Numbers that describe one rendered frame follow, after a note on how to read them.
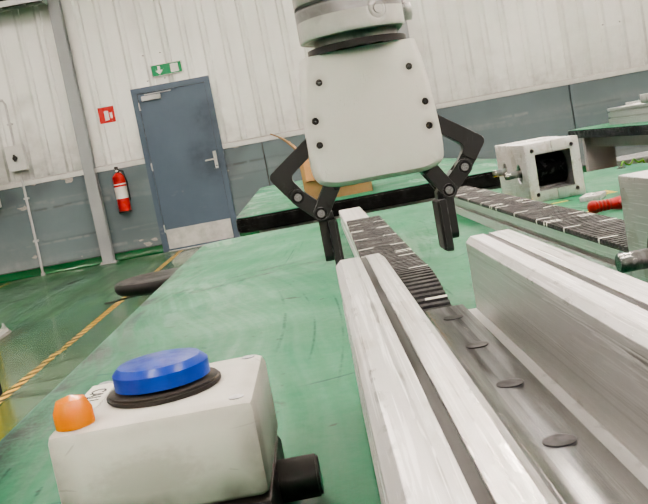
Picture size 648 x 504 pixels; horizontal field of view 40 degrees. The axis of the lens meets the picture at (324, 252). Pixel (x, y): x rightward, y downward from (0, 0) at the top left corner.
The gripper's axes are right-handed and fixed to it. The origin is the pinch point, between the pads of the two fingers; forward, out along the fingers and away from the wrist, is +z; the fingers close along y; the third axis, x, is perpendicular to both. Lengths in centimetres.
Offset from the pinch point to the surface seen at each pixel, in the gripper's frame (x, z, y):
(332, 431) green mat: 22.9, 6.4, 6.5
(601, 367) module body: 42.1, -0.3, -2.4
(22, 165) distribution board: -1059, -53, 358
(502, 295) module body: 28.2, -0.2, -2.4
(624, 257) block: 16.6, 1.3, -12.1
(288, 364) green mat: 5.9, 6.5, 9.2
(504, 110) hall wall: -1076, -12, -256
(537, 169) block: -74, 1, -31
